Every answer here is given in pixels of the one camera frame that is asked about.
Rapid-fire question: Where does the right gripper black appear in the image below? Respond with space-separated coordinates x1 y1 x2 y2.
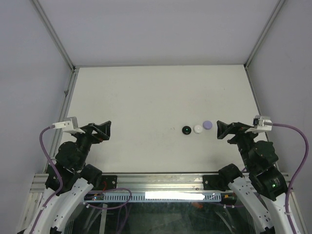
216 120 262 170

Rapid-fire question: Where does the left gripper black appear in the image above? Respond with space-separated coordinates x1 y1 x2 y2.
73 120 111 168

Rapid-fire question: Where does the purple earbud charging case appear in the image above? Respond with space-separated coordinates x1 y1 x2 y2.
202 120 213 130

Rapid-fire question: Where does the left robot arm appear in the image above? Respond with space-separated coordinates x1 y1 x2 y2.
21 117 112 234

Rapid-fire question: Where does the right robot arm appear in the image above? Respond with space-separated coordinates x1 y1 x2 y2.
215 116 309 234

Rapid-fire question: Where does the small circuit board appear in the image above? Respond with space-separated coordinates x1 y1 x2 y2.
86 194 104 201

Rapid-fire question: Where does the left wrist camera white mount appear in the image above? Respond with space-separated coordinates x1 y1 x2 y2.
50 117 85 135

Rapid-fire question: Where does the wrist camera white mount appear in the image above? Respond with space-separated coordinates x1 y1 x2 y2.
245 115 273 134
50 117 85 135

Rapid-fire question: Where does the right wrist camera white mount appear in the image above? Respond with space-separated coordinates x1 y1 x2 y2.
245 115 273 134

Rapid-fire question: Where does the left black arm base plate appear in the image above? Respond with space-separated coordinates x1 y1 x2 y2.
97 175 117 191

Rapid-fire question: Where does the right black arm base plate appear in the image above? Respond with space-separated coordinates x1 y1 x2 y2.
202 175 228 192

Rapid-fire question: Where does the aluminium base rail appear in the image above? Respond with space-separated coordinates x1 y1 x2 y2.
30 172 293 195

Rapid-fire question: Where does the aluminium frame post left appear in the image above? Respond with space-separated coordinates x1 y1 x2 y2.
30 0 76 72

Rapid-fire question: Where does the aluminium frame post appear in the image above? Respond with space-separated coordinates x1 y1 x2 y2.
244 0 286 70
30 0 76 72

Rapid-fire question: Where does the grey slotted cable duct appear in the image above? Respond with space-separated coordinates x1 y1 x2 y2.
84 192 230 203

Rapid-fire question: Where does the aluminium frame post right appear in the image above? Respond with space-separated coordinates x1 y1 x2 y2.
244 0 286 70

